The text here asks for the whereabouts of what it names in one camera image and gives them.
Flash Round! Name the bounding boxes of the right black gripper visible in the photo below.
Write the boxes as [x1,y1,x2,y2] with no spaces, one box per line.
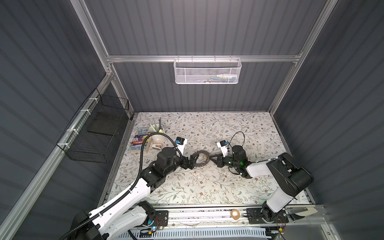
[209,152,240,169]

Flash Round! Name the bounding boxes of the large metal ring with keyrings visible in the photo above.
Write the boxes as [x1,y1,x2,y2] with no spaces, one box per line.
[190,150,212,168]

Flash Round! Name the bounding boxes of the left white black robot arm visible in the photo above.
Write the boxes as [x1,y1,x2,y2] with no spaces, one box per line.
[65,147,199,240]

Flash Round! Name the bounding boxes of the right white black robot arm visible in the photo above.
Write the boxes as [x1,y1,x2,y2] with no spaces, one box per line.
[209,145,314,223]

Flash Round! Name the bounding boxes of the white pen cup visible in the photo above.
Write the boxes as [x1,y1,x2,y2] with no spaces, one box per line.
[148,123,167,145]

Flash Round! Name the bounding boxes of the colourful paperback book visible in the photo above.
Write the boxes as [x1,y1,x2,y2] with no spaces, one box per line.
[129,128,149,152]

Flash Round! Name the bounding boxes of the roll of tape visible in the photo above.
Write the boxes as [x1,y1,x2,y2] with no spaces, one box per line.
[230,209,241,221]

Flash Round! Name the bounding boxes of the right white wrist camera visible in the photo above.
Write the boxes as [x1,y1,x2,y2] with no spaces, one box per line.
[217,140,229,157]

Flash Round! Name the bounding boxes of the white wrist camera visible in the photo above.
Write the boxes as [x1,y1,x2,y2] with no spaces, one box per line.
[175,137,188,155]
[217,140,229,157]

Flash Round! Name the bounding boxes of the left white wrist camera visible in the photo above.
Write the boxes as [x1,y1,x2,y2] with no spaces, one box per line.
[175,137,188,155]

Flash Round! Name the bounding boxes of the left black corrugated cable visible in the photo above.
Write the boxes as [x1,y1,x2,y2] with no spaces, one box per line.
[58,132,181,240]

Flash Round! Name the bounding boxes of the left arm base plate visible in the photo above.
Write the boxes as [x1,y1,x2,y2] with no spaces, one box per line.
[141,210,169,228]

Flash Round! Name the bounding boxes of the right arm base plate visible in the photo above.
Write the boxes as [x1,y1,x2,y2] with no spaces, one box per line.
[242,208,289,225]

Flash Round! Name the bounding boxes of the white wire mesh basket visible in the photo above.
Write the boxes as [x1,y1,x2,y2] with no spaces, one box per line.
[173,58,242,85]

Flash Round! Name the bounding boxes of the black wire mesh basket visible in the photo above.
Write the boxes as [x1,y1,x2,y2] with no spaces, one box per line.
[57,91,130,164]

